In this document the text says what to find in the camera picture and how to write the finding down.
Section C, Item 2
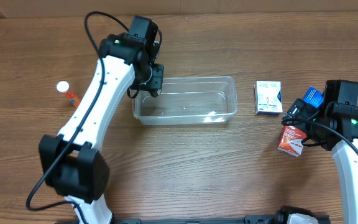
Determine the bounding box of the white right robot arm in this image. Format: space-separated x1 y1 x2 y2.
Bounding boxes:
282 98 358 223

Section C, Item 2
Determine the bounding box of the white bandage box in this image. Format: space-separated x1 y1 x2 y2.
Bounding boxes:
254 80 283 114

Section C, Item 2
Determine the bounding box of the clear plastic container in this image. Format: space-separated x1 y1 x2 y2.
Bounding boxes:
133 76 238 126

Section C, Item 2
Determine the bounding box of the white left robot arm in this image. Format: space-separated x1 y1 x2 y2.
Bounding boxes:
34 30 163 223

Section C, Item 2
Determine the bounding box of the orange tablet tube white cap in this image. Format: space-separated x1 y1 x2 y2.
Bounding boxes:
56 81 81 108

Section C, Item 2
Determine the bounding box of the blue cough drops box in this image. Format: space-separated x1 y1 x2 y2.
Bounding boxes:
302 86 324 108

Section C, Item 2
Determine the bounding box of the red medicine box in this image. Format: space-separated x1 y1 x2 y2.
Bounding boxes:
277 126 306 157

